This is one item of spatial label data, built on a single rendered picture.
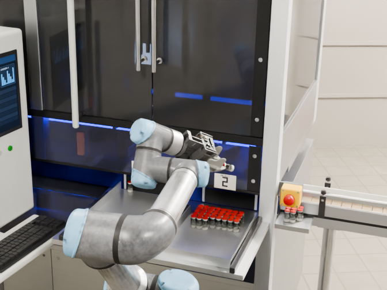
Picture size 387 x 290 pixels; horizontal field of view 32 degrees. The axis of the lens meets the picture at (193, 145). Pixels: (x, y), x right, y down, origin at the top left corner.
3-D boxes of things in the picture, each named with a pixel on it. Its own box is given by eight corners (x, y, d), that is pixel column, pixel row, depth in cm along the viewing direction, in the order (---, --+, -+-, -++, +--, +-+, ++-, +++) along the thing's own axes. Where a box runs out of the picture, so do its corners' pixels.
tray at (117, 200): (120, 189, 277) (120, 180, 276) (179, 198, 270) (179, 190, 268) (82, 224, 247) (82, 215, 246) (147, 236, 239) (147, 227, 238)
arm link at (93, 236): (157, 321, 193) (113, 254, 147) (108, 314, 196) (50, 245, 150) (166, 282, 199) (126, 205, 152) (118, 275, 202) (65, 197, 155)
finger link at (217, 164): (236, 166, 208) (215, 157, 203) (224, 176, 211) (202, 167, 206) (234, 159, 210) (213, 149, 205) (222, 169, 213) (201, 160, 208)
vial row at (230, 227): (193, 222, 250) (193, 211, 248) (239, 230, 244) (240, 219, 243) (191, 225, 248) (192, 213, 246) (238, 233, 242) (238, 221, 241)
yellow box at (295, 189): (283, 198, 253) (284, 180, 251) (302, 201, 251) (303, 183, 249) (279, 206, 247) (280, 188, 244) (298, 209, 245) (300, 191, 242)
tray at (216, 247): (189, 213, 257) (189, 205, 256) (254, 224, 249) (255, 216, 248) (156, 254, 227) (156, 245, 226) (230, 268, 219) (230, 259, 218)
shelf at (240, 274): (109, 191, 279) (109, 187, 278) (273, 218, 259) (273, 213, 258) (52, 243, 236) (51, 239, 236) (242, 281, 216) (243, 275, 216)
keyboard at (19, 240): (40, 218, 267) (39, 212, 266) (69, 225, 261) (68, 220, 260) (-31, 264, 233) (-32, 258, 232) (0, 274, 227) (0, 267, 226)
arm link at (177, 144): (160, 157, 197) (155, 136, 202) (171, 161, 200) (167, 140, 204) (175, 142, 193) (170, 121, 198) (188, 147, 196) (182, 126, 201)
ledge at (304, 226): (281, 212, 264) (281, 208, 263) (314, 218, 260) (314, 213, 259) (274, 228, 251) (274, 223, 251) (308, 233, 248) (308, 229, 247)
